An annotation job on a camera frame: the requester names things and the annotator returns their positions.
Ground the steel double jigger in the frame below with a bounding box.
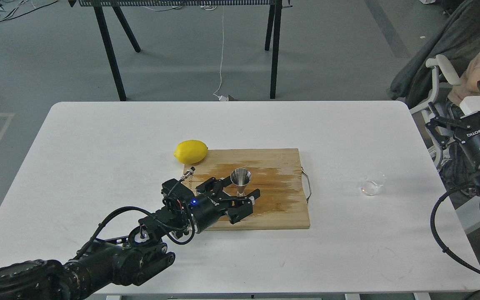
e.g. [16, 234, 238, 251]
[230, 167, 252, 196]

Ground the black metal frame table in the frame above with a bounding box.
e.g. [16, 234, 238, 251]
[68, 0, 292, 101]

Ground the small clear glass cup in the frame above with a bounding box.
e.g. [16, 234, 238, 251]
[360, 170, 387, 196]

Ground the wooden cutting board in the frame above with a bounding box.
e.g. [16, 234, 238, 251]
[184, 148, 310, 230]

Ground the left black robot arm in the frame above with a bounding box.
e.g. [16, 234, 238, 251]
[0, 167, 260, 300]

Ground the white hanging cable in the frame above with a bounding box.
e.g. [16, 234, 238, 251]
[213, 0, 237, 102]

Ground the yellow lemon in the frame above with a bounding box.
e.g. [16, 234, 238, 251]
[173, 139, 208, 165]

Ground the white office chair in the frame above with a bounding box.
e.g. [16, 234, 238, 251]
[410, 54, 461, 171]

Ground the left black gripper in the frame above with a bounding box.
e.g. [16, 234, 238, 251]
[188, 176, 260, 234]

